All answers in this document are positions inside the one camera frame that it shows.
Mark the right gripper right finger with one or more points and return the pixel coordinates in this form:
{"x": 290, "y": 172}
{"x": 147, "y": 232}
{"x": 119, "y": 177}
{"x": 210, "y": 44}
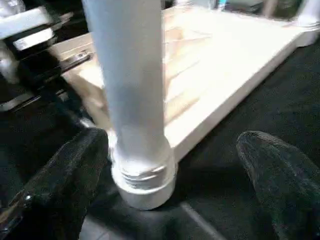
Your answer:
{"x": 285, "y": 190}

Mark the white plastic table leg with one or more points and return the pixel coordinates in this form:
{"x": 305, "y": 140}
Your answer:
{"x": 309, "y": 12}
{"x": 132, "y": 100}

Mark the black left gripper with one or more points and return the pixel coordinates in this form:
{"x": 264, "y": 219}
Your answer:
{"x": 40, "y": 65}

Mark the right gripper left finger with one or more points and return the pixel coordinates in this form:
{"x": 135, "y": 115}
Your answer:
{"x": 55, "y": 195}

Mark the white plastic table top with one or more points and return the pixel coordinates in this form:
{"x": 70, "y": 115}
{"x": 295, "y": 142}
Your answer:
{"x": 225, "y": 65}

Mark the black work surface mat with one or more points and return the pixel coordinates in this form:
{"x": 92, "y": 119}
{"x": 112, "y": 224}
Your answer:
{"x": 270, "y": 115}

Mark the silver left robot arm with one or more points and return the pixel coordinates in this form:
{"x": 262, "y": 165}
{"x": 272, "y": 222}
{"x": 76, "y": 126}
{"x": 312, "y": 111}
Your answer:
{"x": 7, "y": 30}

